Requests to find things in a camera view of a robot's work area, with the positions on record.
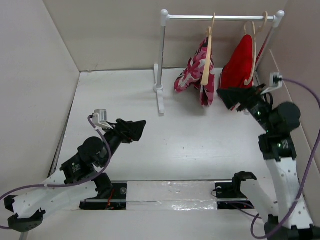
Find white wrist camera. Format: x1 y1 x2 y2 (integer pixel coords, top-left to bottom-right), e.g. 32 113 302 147
88 108 113 129
263 72 283 94

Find red shorts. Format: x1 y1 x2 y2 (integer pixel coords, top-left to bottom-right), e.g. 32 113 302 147
219 34 253 97

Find white clothes rack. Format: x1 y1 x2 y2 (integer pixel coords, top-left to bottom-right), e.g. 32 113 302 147
153 9 285 115

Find beige wooden hanger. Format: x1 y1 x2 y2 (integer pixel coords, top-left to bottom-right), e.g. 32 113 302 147
201 13 216 86

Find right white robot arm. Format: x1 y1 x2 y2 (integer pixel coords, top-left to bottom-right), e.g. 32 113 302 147
217 85 320 240

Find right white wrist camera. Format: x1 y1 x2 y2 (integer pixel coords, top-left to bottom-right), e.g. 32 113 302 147
263 72 283 94

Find beige hanger with red garment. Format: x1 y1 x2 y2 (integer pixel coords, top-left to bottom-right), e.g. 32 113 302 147
243 11 269 87

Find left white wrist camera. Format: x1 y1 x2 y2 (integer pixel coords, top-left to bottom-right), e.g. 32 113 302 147
88 108 113 129

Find pink camouflage trousers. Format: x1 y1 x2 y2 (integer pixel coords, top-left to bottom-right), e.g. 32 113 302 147
173 37 215 107

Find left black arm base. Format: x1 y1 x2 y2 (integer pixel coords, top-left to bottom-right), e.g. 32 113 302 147
79 173 128 211

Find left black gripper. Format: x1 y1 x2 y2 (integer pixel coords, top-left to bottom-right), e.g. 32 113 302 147
100 119 146 168

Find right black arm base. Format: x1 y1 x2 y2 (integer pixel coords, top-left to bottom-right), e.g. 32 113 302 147
211 171 257 210

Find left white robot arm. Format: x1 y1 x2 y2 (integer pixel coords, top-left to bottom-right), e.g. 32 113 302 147
0 115 147 233

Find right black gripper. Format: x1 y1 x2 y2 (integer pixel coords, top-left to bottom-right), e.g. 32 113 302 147
216 82 275 132

